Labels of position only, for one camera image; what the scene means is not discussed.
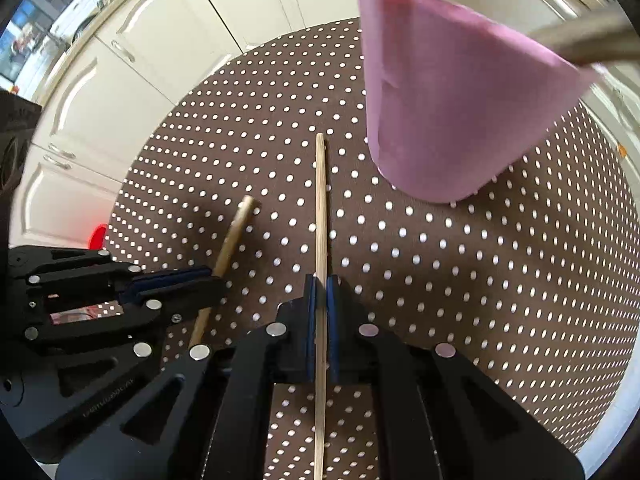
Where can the black speaker box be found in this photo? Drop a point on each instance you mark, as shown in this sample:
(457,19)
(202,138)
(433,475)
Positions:
(15,145)

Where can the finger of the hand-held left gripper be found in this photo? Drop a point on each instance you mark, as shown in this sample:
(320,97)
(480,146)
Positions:
(195,297)
(170,279)

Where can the window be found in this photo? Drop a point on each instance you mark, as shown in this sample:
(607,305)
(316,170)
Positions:
(50,5)

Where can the brown polka-dot tablecloth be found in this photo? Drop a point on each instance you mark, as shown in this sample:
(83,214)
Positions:
(450,285)

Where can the pink cup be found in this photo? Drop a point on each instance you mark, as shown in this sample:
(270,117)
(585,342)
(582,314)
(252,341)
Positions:
(450,110)

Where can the pale thin wooden chopstick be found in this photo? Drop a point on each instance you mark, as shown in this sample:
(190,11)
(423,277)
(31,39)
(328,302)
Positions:
(321,210)

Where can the white kitchen cabinet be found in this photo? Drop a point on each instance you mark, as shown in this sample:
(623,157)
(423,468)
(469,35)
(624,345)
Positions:
(150,35)

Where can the red plastic bucket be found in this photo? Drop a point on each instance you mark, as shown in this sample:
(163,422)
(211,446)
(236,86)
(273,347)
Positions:
(98,237)

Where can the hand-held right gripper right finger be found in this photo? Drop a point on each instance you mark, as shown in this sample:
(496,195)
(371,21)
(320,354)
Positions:
(333,320)

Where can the tan round wooden chopstick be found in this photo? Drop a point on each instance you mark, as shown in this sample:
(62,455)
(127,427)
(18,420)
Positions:
(232,240)

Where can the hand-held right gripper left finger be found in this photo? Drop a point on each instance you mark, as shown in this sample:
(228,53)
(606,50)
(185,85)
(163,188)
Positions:
(310,320)

